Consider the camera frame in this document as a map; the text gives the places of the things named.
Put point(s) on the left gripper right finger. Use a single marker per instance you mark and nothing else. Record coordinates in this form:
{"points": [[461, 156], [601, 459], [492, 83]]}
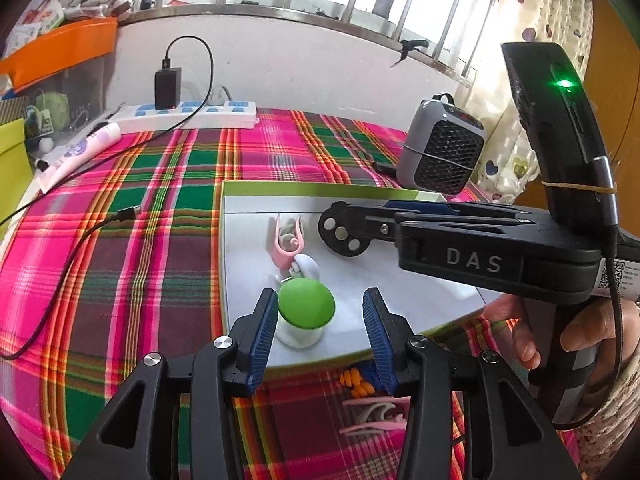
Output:
{"points": [[505, 434]]}

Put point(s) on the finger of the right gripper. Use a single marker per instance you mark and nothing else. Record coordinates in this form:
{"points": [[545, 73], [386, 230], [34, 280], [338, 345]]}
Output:
{"points": [[454, 208], [379, 222]]}

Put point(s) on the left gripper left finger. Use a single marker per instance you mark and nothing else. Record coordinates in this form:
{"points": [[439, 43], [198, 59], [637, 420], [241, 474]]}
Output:
{"points": [[136, 436]]}

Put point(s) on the pink grey clip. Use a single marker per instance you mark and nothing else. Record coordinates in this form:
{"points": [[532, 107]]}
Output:
{"points": [[377, 415], [288, 242]]}

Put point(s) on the green white mushroom toy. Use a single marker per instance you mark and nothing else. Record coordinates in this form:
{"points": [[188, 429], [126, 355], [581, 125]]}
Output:
{"points": [[305, 304]]}

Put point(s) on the black white round disc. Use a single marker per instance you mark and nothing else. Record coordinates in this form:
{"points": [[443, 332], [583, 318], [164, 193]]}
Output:
{"points": [[335, 235]]}

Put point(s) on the person right hand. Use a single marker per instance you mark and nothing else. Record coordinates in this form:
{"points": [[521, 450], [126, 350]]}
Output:
{"points": [[594, 326]]}

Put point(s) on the grey space heater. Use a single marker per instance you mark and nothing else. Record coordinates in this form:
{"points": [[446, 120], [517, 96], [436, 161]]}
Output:
{"points": [[442, 147]]}

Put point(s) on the green white open box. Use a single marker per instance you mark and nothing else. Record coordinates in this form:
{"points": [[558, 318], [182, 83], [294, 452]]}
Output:
{"points": [[250, 211]]}

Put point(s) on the plaid bed cover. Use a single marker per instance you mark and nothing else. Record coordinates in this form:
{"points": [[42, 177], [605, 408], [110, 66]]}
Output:
{"points": [[124, 261]]}

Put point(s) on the heart pattern curtain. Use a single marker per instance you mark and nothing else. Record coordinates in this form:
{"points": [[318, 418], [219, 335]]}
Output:
{"points": [[508, 162]]}

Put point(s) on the black charger adapter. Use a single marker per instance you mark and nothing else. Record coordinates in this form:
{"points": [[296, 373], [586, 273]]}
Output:
{"points": [[167, 88]]}

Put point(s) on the white power strip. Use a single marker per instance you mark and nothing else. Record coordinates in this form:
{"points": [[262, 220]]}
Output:
{"points": [[230, 115]]}

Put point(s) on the yellow green shoe box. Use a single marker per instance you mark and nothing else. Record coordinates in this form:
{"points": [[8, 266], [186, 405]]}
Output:
{"points": [[15, 169]]}

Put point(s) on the orange lid storage bin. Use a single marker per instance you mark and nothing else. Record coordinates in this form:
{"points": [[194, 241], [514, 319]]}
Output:
{"points": [[54, 52]]}

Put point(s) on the blue orange cord toy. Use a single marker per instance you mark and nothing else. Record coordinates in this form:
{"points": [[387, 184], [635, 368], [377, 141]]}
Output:
{"points": [[361, 380]]}

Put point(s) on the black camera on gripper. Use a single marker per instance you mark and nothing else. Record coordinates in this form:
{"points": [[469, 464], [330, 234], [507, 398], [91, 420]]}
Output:
{"points": [[561, 128]]}

